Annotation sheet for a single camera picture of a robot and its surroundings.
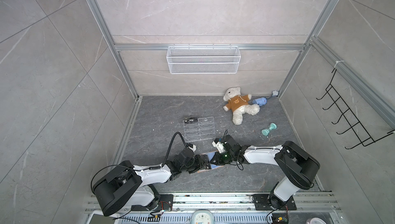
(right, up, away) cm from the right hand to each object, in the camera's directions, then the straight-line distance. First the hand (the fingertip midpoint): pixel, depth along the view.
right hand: (210, 161), depth 87 cm
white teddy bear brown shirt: (+21, +34, +18) cm, 44 cm away
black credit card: (-11, +23, +7) cm, 27 cm away
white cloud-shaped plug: (+55, +43, +35) cm, 78 cm away
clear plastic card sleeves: (0, +3, +2) cm, 3 cm away
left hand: (-1, +2, -4) cm, 5 cm away
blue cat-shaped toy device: (+39, +36, +25) cm, 59 cm away
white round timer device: (-5, -18, -19) cm, 27 cm away
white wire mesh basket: (-4, +63, +14) cm, 65 cm away
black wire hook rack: (+60, +19, -27) cm, 68 cm away
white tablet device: (-51, -17, -21) cm, 58 cm away
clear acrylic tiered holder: (-7, +17, +9) cm, 21 cm away
